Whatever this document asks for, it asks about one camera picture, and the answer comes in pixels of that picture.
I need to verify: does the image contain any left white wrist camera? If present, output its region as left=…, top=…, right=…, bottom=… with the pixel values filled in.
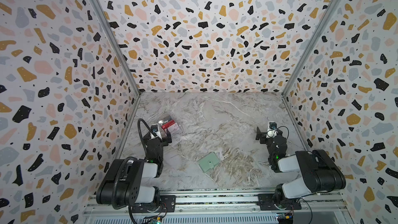
left=150, top=124, right=162, bottom=141

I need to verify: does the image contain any aluminium front rail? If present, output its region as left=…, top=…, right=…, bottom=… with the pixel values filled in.
left=83, top=188, right=347, bottom=217

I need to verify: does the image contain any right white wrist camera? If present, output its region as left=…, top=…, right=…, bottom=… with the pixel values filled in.
left=266, top=121, right=278, bottom=138

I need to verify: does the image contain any right thin black cable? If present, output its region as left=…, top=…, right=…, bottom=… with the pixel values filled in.
left=275, top=125, right=290, bottom=141

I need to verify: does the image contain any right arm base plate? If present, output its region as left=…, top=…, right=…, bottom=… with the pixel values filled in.
left=257, top=194, right=302, bottom=211

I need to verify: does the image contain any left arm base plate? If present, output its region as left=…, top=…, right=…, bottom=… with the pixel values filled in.
left=131, top=195, right=176, bottom=214

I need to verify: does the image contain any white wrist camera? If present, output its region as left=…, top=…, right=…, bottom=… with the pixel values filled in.
left=150, top=124, right=162, bottom=141
left=266, top=121, right=278, bottom=138

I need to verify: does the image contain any red card in box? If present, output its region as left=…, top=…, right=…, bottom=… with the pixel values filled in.
left=161, top=120, right=176, bottom=130

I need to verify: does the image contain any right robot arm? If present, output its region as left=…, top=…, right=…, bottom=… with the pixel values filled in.
left=256, top=122, right=346, bottom=210

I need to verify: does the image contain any clear acrylic card box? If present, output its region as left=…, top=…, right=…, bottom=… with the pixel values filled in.
left=158, top=114, right=183, bottom=135

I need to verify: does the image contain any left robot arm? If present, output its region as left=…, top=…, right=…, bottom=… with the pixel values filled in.
left=96, top=125, right=172, bottom=212

